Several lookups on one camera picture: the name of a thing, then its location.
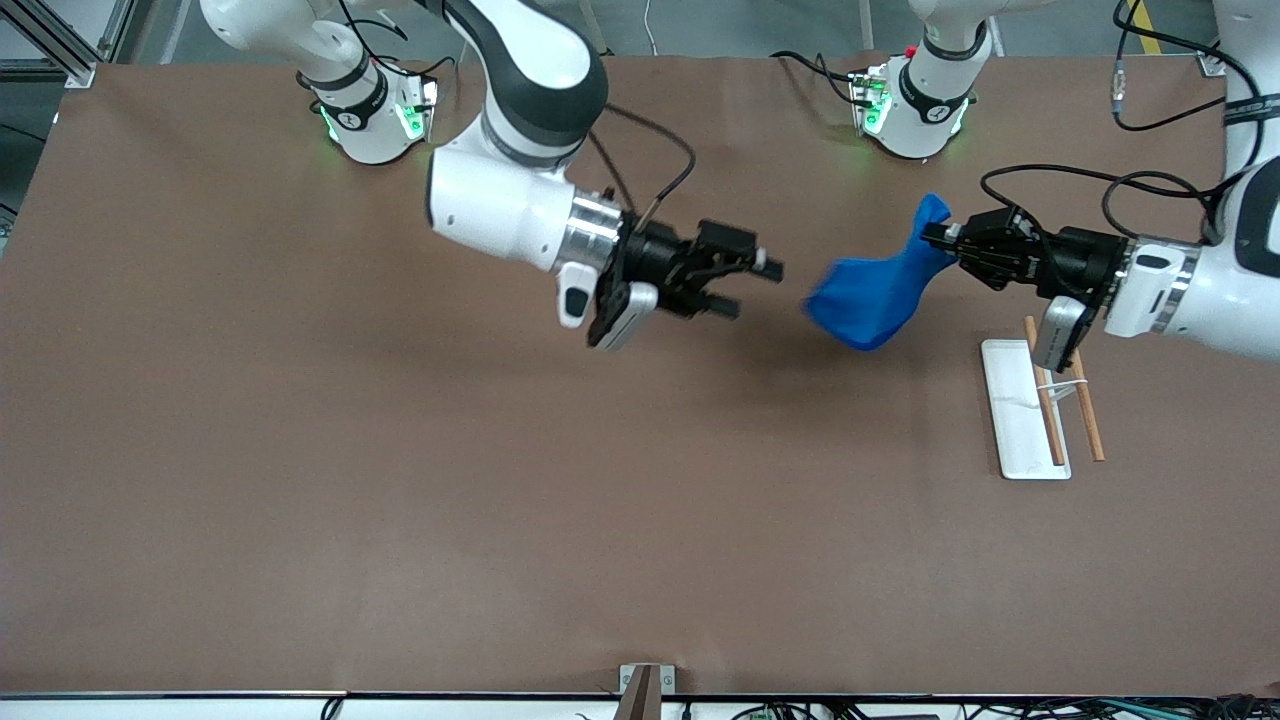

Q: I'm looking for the blue towel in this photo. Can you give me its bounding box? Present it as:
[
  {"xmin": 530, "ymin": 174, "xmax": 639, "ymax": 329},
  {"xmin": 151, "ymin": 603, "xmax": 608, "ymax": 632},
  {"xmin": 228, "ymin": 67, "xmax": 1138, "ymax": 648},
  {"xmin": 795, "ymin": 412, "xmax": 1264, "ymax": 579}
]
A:
[{"xmin": 803, "ymin": 193, "xmax": 956, "ymax": 353}]

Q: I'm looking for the white towel rack base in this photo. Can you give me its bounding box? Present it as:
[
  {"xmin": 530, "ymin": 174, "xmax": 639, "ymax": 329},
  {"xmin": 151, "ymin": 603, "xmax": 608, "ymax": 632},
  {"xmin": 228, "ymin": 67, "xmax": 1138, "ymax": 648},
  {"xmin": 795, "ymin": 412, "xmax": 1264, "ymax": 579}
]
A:
[{"xmin": 980, "ymin": 339, "xmax": 1073, "ymax": 481}]

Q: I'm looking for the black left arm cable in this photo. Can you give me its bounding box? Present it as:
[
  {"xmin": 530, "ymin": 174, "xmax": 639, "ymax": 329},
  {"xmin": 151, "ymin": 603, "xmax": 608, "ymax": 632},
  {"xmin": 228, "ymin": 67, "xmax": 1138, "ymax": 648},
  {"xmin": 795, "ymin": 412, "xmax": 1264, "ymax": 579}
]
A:
[{"xmin": 980, "ymin": 0, "xmax": 1266, "ymax": 246}]

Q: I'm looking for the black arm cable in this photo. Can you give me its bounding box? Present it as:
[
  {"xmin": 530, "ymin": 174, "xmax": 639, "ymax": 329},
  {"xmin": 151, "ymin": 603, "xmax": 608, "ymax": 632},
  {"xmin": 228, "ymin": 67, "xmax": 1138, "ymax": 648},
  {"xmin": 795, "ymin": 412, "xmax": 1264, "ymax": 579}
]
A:
[
  {"xmin": 585, "ymin": 100, "xmax": 698, "ymax": 236},
  {"xmin": 980, "ymin": 0, "xmax": 1266, "ymax": 246}
]

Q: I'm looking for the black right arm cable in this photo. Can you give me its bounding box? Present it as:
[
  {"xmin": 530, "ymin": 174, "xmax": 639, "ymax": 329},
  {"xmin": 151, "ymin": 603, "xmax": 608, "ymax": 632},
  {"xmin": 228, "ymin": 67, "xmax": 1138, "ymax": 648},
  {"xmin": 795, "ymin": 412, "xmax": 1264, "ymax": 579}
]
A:
[{"xmin": 585, "ymin": 100, "xmax": 698, "ymax": 236}]

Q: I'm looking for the black left base cable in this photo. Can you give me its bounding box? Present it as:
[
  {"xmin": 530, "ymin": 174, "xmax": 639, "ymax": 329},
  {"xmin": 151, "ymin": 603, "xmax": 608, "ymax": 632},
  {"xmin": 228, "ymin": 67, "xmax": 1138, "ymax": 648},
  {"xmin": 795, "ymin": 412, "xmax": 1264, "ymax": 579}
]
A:
[{"xmin": 770, "ymin": 50, "xmax": 863, "ymax": 106}]

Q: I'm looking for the metal table edge bracket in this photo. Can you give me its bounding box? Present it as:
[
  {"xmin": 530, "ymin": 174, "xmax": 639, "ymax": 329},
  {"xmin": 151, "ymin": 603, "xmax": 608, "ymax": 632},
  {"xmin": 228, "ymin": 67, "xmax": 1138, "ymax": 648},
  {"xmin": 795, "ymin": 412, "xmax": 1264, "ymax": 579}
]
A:
[{"xmin": 615, "ymin": 664, "xmax": 676, "ymax": 720}]

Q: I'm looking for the cable bundle below table edge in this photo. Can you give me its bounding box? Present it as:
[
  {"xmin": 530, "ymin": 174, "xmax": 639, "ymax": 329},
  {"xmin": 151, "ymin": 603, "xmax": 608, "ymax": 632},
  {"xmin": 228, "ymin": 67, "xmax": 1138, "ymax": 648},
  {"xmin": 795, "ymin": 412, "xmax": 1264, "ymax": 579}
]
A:
[{"xmin": 730, "ymin": 693, "xmax": 1280, "ymax": 720}]

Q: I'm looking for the aluminium frame profile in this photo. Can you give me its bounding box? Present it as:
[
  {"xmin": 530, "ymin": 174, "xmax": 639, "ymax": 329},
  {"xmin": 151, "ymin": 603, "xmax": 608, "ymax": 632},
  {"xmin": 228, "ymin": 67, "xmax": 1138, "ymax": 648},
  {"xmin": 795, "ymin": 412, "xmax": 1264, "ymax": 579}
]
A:
[{"xmin": 0, "ymin": 0, "xmax": 151, "ymax": 89}]

